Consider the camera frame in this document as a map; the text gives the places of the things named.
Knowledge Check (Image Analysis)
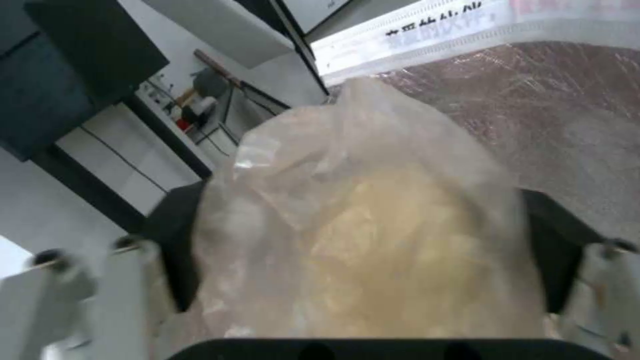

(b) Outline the white and red device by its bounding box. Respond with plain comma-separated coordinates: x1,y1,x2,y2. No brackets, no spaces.
174,96,219,132

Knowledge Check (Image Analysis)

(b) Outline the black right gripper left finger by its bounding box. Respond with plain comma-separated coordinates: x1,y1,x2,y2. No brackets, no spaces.
0,182,215,360

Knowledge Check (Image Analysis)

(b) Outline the grey office chair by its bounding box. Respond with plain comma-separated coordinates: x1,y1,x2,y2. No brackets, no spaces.
192,69,234,100

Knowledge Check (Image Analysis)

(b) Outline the clear plastic bag with food scraps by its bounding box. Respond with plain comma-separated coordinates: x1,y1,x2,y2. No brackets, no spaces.
172,77,556,340

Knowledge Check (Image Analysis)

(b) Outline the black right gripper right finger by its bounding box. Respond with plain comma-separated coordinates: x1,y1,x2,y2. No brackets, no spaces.
517,188,640,316

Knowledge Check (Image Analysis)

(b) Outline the black floor cable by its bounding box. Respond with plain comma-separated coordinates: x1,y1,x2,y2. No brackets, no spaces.
79,125,241,188

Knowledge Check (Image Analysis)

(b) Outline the insulated foil-lined takeout bag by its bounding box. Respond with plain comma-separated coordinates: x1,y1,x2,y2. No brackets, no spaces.
309,0,640,241

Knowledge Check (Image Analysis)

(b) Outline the white power strip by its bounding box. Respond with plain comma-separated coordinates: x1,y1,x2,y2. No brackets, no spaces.
139,80,181,113

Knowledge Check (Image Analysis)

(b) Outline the dark cabinet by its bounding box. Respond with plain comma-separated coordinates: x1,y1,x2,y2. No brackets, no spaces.
0,0,171,162

